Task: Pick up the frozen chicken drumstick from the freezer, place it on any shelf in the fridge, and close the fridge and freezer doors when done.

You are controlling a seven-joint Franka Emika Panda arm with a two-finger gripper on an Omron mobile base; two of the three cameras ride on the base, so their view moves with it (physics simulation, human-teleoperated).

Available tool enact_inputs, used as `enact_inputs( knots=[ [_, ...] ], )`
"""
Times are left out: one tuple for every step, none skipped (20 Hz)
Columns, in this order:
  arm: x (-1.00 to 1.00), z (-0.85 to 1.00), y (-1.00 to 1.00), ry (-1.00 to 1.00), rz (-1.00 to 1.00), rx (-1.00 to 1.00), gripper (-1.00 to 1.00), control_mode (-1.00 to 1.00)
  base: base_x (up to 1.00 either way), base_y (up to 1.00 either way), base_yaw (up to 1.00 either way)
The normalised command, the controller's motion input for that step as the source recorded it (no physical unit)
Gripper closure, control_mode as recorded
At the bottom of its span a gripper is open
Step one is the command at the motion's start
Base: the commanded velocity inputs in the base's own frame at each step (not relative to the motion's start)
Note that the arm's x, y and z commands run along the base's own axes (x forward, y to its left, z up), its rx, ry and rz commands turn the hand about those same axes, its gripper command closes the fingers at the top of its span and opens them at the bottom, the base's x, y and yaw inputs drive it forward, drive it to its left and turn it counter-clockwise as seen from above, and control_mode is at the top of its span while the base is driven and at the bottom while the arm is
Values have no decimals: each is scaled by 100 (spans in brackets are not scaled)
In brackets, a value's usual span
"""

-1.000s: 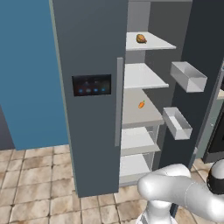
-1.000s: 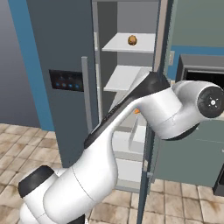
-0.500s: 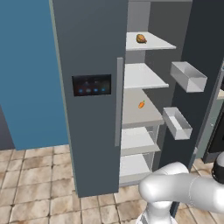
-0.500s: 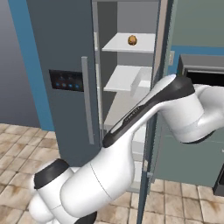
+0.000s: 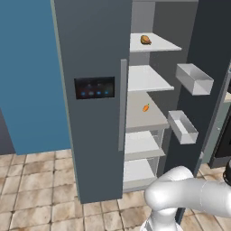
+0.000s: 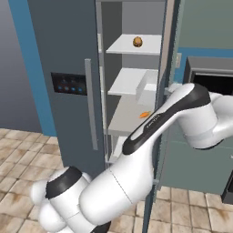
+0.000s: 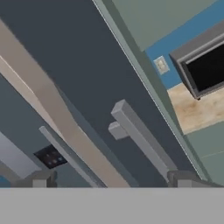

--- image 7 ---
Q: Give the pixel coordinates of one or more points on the grey-green base cupboard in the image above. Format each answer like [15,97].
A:
[208,151]

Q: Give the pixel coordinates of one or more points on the white wall socket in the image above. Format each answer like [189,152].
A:
[161,64]

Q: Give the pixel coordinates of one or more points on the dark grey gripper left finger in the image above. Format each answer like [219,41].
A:
[43,178]

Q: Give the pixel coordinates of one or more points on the grey-green fridge housing panel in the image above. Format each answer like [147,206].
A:
[151,84]

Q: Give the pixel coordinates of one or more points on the grey-green wall cupboard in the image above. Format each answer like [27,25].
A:
[157,20]

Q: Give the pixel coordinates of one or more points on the beige fridge inner frame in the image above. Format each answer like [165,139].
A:
[49,99]

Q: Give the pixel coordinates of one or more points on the dark grey fridge door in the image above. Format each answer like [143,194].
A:
[87,58]

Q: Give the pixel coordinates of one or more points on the grey microwave oven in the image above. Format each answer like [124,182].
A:
[204,67]

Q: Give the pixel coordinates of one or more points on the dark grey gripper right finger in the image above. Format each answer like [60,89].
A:
[182,180]

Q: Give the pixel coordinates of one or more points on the dark grey freezer door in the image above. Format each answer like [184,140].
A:
[17,116]

